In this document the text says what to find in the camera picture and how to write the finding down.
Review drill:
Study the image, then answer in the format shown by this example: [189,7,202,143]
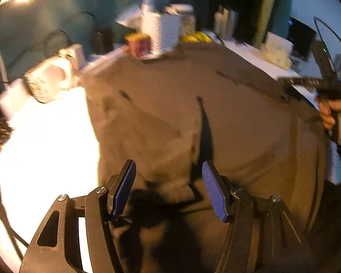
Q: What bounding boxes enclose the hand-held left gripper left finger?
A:
[19,160,137,273]

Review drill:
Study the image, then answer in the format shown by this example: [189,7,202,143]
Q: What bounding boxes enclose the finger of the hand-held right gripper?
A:
[278,75,305,88]

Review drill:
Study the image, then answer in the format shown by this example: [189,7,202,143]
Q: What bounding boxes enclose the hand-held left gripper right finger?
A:
[202,161,321,273]

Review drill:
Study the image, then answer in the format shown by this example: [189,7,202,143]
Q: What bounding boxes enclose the dark brown garment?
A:
[82,43,327,273]

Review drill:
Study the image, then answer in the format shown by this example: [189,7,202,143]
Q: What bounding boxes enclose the pale yellow bundle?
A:
[261,32,295,69]

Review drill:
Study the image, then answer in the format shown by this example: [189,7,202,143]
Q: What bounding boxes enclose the black monitor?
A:
[288,17,318,61]

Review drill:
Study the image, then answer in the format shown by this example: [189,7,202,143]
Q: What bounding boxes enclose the white textured table cover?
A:
[0,39,341,273]

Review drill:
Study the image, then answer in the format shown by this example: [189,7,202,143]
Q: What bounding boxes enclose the small yellow object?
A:
[180,33,213,44]

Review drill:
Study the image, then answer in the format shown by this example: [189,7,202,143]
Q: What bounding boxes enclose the cream cartoon mug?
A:
[24,48,84,104]

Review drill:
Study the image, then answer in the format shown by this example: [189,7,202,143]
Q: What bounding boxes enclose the white perforated basket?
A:
[140,11,182,56]

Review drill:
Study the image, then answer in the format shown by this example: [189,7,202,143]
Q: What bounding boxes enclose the red tin with yellow lid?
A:
[125,33,152,59]

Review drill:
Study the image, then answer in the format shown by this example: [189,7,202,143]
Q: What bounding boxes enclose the white lamp base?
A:
[0,0,35,118]

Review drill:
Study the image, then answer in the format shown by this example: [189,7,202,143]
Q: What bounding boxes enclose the black power adapter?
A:
[91,27,115,54]

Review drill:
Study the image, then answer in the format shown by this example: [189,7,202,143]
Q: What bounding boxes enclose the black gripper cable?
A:
[313,17,338,72]

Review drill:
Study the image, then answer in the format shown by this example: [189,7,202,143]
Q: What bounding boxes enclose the black braided cable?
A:
[0,193,29,248]

